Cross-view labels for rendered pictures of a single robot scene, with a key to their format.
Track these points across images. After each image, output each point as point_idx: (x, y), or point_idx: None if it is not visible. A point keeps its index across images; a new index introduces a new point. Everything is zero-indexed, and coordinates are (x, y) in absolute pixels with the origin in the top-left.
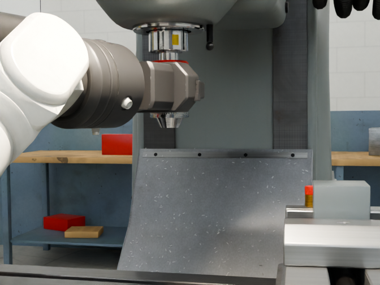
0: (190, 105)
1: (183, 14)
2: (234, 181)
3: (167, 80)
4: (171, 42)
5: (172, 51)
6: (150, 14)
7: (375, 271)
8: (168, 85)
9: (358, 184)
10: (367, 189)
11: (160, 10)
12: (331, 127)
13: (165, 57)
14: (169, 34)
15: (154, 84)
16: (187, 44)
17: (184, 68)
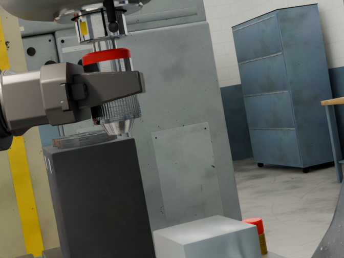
0: (68, 115)
1: (34, 7)
2: None
3: (30, 90)
4: (80, 32)
5: (91, 41)
6: (20, 16)
7: None
8: (33, 97)
9: (201, 235)
10: (181, 250)
11: (15, 10)
12: None
13: (92, 49)
14: (78, 23)
15: (5, 102)
16: (103, 28)
17: (44, 73)
